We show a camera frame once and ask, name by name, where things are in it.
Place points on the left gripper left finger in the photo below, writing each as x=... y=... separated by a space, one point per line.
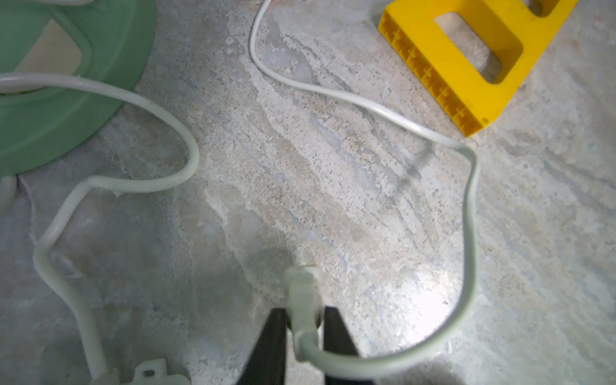
x=268 y=361

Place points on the green fan plug with cord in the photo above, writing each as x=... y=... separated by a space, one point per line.
x=303 y=300

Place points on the yellow triangle piece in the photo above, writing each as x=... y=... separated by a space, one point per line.
x=472 y=56

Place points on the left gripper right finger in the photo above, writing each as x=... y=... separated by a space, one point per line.
x=336 y=339

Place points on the white power strip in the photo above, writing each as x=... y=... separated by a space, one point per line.
x=152 y=372

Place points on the green standing desk fan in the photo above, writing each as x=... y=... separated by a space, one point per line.
x=65 y=66

